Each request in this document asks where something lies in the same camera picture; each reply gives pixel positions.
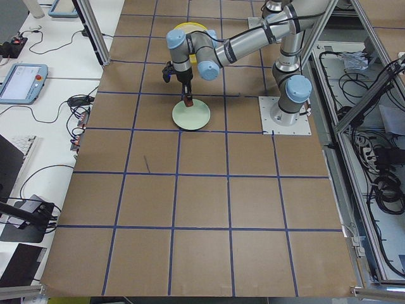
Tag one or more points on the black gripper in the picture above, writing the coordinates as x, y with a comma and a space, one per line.
184, 77

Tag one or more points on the brown bun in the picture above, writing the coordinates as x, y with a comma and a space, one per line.
188, 102

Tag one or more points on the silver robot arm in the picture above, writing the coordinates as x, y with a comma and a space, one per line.
283, 21

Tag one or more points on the light green plate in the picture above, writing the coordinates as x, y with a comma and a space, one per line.
193, 117

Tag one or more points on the black power adapter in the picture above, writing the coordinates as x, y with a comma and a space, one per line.
75, 101

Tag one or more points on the blue teach pendant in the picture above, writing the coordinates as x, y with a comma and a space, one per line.
62, 9
23, 83

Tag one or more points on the white keyboard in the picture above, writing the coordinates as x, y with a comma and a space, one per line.
26, 144

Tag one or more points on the black laptop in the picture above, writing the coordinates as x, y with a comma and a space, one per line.
10, 164

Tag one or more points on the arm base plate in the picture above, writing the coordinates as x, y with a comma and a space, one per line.
276, 122

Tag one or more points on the aluminium frame post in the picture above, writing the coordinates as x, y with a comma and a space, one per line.
88, 19

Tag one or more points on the black camera stand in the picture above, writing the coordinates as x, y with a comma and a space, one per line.
22, 212

